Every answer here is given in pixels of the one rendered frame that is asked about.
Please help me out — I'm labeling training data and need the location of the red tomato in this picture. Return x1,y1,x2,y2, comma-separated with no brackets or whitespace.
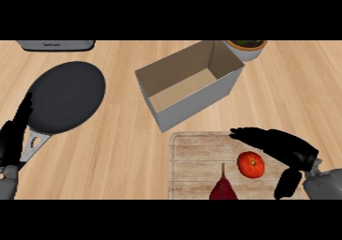
236,151,265,180

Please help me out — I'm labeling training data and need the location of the pale wooden cutting board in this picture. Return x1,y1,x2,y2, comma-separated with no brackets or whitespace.
168,130,311,201

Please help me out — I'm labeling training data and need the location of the dark grey frying pan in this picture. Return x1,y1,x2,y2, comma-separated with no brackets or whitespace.
18,60,106,163

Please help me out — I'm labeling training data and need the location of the grey potted plant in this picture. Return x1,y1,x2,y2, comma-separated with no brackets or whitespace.
224,39,268,63

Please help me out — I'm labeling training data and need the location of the dark red pear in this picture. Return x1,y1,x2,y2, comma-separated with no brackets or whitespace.
208,162,239,201

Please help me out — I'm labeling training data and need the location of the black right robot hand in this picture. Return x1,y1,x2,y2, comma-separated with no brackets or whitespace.
228,127,320,200

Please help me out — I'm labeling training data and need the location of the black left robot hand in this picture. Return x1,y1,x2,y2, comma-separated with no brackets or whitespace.
0,91,34,173

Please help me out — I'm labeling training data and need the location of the grey appliance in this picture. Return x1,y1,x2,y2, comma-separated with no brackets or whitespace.
15,39,97,53

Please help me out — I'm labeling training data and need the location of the open cardboard box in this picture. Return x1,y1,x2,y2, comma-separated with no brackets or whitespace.
133,39,246,133

